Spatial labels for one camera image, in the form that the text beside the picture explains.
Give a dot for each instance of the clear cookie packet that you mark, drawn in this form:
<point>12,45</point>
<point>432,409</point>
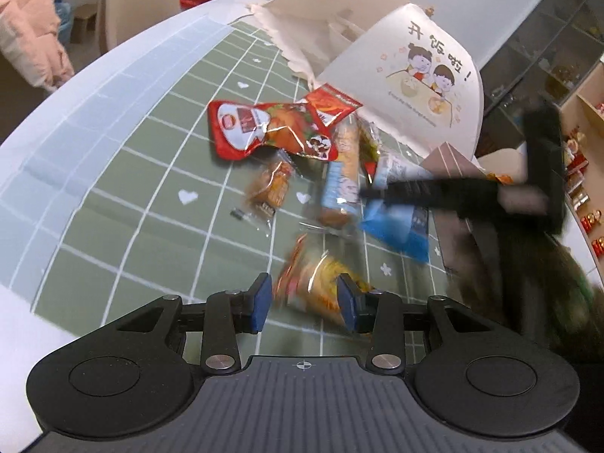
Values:
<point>342,151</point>

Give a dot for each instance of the green grid mat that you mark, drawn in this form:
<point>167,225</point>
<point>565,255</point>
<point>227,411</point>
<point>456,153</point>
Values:
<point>141,198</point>

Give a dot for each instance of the pink jacket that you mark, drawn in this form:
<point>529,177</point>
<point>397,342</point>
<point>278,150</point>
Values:
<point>33,33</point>

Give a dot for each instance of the yellow orange snack packet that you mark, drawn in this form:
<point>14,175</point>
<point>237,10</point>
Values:
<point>311,283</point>

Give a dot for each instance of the blue water bottle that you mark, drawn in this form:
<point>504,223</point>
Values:
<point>62,12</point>

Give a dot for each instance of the beige panel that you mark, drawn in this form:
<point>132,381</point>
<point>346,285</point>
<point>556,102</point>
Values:
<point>137,0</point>

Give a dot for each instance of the wooden shelf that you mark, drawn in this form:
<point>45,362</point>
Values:
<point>590,104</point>

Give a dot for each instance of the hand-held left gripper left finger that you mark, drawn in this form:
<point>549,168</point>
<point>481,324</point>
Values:
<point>262,302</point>

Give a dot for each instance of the glass cabinet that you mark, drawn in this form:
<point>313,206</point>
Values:
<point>533,42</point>

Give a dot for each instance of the small red snack packet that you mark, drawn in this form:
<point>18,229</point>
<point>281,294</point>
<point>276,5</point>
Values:
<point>332,104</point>

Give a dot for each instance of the blue snack packet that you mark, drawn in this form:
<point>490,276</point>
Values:
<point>396,226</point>

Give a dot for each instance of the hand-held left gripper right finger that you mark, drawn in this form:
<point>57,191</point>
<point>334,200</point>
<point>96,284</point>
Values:
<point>347,306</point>

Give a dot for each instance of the red chicken snack packet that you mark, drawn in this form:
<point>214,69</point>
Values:
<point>245,125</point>

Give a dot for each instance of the bright orange bag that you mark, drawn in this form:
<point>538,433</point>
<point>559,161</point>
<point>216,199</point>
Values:
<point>502,179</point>

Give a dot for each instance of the row of red packaged goods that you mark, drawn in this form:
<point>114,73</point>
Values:
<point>578,160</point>

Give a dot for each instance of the pink box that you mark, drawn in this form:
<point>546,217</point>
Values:
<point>448,158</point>

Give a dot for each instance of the small black item clear wrapper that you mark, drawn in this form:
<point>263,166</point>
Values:
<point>238,214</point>

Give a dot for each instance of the clear yellow snack packet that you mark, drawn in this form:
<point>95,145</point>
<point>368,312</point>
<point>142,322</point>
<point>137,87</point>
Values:
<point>369,144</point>

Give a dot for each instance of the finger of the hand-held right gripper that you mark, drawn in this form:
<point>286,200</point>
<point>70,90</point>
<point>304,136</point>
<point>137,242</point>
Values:
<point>434,193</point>

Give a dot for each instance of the white cartoon print paper bag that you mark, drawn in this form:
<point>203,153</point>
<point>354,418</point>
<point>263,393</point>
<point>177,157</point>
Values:
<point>424,104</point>

